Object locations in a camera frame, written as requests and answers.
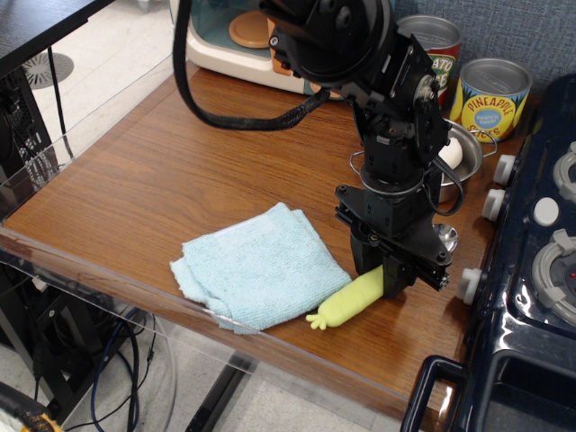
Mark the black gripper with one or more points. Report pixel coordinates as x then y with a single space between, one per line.
397 233

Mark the spoon with yellow-green handle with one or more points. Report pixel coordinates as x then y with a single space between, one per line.
349 301

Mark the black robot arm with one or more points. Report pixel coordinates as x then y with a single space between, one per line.
355 49

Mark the light blue folded cloth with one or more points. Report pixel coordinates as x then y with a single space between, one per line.
261 272

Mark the plush brown mushroom toy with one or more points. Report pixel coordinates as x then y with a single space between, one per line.
452 153

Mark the dark blue toy stove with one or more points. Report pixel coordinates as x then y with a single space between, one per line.
519 370

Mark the small steel pot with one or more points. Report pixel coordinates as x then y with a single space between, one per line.
468 153

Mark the pineapple slices can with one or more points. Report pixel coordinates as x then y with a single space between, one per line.
490 97

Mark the black table leg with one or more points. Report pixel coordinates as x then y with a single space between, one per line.
216 400

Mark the tomato sauce can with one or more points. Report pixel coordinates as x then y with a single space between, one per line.
441 40

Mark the teal toy microwave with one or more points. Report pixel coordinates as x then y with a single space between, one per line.
232 38

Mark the round floor vent cover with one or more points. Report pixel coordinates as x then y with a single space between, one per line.
38 70

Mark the black desk at left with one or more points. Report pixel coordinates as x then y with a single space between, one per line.
29 27

